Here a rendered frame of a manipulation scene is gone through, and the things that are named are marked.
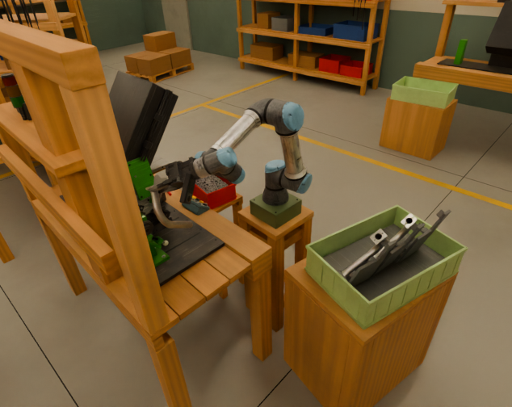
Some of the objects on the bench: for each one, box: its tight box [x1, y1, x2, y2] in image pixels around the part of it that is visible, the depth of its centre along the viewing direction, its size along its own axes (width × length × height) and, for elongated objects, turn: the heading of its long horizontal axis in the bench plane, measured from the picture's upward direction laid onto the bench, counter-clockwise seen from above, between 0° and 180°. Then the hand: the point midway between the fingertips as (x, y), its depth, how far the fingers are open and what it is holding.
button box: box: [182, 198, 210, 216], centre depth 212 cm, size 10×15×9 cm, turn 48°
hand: (155, 191), depth 144 cm, fingers closed on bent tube, 3 cm apart
